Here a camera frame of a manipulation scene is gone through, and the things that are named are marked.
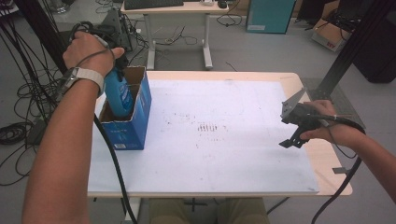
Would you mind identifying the white-legged wooden desk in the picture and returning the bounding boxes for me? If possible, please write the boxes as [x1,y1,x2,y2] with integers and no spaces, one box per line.
[120,0,230,71]

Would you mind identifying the white table leg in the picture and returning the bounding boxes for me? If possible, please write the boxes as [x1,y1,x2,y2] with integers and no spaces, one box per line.
[125,197,143,224]

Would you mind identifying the right hand-held gripper black cable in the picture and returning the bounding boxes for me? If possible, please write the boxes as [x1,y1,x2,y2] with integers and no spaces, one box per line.
[311,113,367,224]

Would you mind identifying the person's right hand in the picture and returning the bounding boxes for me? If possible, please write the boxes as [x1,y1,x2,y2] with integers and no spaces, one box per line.
[300,99,360,147]

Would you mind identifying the black cabinet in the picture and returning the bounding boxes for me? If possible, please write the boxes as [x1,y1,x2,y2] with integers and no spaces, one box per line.
[352,12,396,84]

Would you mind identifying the person's leg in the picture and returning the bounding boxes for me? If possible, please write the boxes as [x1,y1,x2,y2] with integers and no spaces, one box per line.
[148,198,196,224]
[217,198,269,224]

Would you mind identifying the blue cardboard box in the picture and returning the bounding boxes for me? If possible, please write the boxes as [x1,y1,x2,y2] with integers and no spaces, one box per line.
[99,65,153,151]

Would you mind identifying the black keyboard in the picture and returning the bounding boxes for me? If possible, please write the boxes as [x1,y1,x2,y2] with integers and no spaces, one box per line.
[123,0,185,11]

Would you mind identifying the black floor cable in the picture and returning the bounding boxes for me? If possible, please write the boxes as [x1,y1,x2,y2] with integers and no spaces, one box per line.
[263,196,291,219]

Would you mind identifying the brown cardboard box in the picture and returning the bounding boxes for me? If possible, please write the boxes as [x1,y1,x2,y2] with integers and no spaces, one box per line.
[311,0,353,53]

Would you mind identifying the black metal stand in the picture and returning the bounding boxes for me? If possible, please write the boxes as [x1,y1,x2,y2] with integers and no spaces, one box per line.
[314,0,396,102]
[13,0,69,75]

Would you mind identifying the bundle of black floor cables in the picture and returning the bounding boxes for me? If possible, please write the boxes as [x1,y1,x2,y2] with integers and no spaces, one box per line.
[0,18,68,188]

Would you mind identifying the wristwatch with white band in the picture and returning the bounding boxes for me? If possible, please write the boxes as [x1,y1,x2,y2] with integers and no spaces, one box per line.
[57,66,106,98]

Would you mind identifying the left hand-held gripper black cable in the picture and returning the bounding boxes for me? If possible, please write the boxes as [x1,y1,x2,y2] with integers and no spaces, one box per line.
[68,21,138,224]

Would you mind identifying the hand-held gripper black cable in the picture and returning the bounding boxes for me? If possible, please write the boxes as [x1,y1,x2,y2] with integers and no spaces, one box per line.
[68,21,138,224]
[311,113,367,224]

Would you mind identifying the blue bottle with white cap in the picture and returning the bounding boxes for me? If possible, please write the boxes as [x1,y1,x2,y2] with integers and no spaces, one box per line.
[104,66,135,119]

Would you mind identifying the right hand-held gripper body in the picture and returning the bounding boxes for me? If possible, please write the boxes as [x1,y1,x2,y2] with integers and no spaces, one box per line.
[279,87,322,131]

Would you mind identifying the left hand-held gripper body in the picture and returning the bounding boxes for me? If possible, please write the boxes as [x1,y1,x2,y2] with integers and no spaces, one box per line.
[69,7,125,49]

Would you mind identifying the teal cabinet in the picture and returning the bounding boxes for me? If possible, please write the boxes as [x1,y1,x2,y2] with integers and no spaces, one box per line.
[245,0,297,35]

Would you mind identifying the person's left hand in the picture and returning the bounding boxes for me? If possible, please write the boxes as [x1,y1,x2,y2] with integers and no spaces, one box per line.
[63,30,126,77]

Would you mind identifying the person's right leg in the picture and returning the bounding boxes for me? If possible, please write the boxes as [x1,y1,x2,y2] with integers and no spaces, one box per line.
[217,198,269,224]

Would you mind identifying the person's left leg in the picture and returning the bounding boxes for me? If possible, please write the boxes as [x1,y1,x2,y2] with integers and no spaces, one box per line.
[148,198,196,224]

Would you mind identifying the black computer tower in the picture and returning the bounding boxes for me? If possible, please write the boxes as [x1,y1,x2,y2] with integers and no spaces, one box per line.
[120,12,134,53]

